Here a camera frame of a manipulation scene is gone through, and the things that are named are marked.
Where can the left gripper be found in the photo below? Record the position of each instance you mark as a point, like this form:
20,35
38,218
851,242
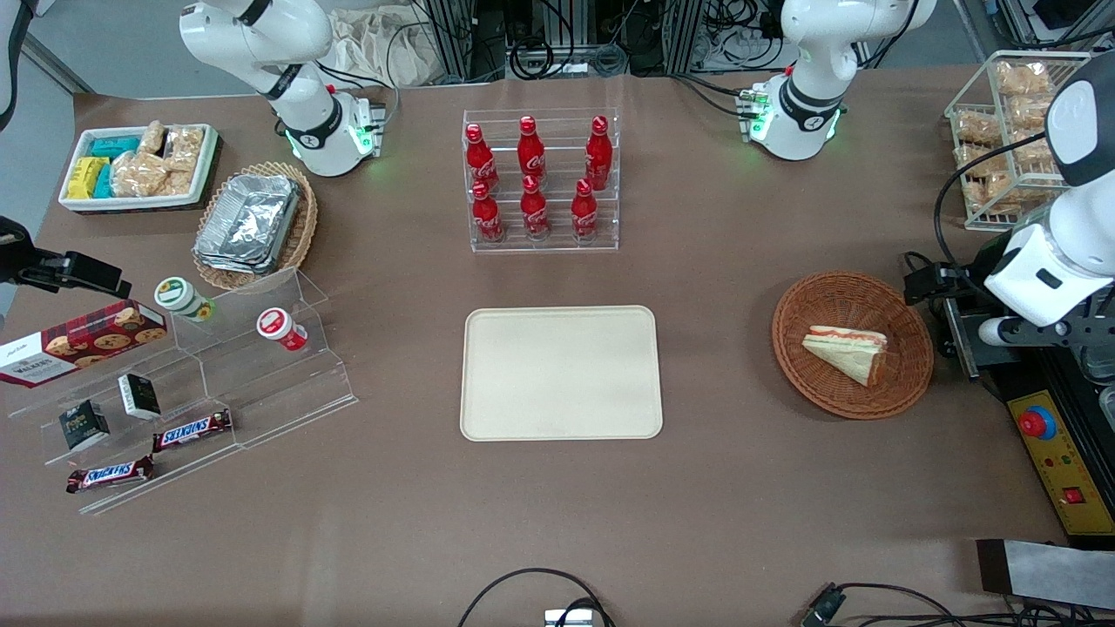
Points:
977,277

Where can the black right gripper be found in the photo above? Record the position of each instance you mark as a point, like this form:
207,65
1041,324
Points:
19,258

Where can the triangular sandwich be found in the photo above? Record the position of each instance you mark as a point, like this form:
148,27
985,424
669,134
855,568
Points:
849,353

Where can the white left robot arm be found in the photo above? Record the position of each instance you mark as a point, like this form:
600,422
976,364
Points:
810,87

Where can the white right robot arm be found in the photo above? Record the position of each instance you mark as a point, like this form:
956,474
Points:
261,43

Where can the white rectangular snack tray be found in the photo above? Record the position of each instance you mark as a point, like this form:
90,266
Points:
131,203

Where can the empty round wicker basket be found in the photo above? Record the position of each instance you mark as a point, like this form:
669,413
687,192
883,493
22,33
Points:
871,401

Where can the oval wicker basket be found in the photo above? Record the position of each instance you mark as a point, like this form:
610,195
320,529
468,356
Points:
303,226

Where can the beige plastic tray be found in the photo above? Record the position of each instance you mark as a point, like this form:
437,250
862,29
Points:
557,374

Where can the red tartan cookie box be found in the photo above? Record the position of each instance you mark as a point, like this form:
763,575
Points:
78,344

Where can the teal snack pack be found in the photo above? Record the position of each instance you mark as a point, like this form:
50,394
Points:
115,145
104,183

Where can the yellow snack pack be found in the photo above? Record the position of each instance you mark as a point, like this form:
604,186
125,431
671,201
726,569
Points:
85,177

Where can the green lid yogurt cup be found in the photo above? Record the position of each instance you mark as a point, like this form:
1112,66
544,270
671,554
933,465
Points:
181,298

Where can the clear bag of crackers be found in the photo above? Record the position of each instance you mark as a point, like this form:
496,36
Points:
185,148
152,138
139,174

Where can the black machine base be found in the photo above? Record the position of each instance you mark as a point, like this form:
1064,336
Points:
1019,366

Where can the bagged pastry snack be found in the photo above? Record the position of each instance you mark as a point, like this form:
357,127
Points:
1022,78
984,178
977,128
1032,111

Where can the small black box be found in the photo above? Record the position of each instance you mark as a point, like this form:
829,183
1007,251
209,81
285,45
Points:
84,427
139,396

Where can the stacked foil containers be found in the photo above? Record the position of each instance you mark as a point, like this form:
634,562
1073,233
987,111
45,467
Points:
248,222

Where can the clear plastic container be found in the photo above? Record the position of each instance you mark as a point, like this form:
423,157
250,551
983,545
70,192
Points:
1099,366

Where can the brown snickers bar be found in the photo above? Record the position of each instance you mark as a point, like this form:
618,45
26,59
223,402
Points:
109,475
192,430

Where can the red lid yogurt cup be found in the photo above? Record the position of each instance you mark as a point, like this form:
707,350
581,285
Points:
280,328

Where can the yellow emergency stop box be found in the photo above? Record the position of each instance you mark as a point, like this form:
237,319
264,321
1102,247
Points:
1058,470

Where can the clear acrylic step display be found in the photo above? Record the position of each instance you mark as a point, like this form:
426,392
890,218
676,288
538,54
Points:
287,392

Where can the grey metal strip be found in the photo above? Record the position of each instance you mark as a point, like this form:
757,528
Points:
1045,570

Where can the red cola bottle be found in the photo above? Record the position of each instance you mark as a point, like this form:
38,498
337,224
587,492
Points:
598,157
534,213
480,161
584,218
530,152
487,218

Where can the beige cloth bag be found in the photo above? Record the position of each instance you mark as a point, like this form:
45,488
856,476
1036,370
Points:
383,48

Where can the clear acrylic bottle rack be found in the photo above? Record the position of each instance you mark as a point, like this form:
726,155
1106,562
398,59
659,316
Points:
544,246

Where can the silver metal clamp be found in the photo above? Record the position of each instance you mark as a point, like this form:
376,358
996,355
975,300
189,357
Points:
571,618

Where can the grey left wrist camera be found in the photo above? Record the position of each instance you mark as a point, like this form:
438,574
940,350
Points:
997,331

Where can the aluminium frame rack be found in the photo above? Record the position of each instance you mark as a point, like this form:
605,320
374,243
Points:
462,39

